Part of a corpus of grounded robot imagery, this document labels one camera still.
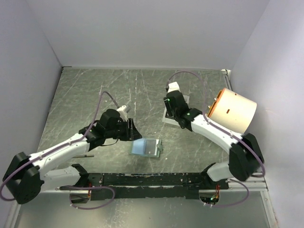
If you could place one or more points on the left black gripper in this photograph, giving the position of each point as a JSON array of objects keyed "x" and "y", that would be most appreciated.
[{"x": 129, "y": 135}]

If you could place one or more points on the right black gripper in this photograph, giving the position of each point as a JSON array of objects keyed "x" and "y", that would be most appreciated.
[{"x": 167, "y": 107}]

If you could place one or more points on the green card holder wallet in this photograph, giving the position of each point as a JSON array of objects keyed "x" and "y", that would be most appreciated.
[{"x": 138, "y": 148}]

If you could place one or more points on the dark credit card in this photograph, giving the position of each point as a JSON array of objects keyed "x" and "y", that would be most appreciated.
[{"x": 150, "y": 147}]

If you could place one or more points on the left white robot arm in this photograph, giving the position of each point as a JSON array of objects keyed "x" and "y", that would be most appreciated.
[{"x": 29, "y": 175}]

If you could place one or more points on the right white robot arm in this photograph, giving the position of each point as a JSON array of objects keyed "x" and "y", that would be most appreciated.
[{"x": 245, "y": 157}]

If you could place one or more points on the white card tray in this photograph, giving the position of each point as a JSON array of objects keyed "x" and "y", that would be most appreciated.
[{"x": 171, "y": 111}]

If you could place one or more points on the small metal rod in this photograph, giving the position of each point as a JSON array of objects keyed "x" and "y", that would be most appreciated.
[{"x": 84, "y": 156}]

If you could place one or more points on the beige cylindrical drum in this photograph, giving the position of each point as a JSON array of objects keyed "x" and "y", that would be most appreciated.
[{"x": 232, "y": 110}]

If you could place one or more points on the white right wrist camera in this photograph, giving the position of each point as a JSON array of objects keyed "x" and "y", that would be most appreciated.
[{"x": 174, "y": 86}]

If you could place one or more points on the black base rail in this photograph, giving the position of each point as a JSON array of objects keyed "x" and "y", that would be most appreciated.
[{"x": 152, "y": 185}]

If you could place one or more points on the aluminium extrusion frame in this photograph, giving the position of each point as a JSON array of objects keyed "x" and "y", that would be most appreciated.
[{"x": 241, "y": 206}]

